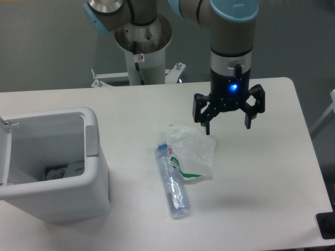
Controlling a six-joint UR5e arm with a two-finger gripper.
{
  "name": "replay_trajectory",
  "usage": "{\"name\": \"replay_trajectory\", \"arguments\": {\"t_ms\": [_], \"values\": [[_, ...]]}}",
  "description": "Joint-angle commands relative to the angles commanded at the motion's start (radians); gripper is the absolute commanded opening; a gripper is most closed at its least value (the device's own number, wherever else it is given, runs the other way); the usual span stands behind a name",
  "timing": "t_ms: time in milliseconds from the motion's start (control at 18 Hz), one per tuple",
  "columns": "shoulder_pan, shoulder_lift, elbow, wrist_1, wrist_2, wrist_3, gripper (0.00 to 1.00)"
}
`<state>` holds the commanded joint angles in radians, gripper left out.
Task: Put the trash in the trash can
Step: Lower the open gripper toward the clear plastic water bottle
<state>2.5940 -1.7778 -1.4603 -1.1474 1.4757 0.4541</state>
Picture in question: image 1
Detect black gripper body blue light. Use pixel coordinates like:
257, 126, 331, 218
208, 69, 251, 113

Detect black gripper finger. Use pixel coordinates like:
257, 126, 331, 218
238, 84, 265, 129
193, 93, 219, 135

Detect clear plastic bag green print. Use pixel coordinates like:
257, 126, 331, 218
159, 124, 216, 184

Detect clear crushed plastic bottle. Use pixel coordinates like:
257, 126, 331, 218
155, 141, 191, 219

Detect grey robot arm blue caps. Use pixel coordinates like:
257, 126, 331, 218
83, 1, 265, 130

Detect white trash can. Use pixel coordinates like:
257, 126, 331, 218
1, 107, 111, 222

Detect black clamp at table edge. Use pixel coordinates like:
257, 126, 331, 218
316, 212, 334, 239

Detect blue white carton in bin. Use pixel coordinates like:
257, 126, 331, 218
43, 162, 85, 181

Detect white frame at right edge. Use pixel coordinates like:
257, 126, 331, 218
310, 89, 334, 140

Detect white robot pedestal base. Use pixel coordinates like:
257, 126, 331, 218
91, 14, 186, 88

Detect black cable on pedestal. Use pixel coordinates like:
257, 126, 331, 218
132, 41, 145, 86

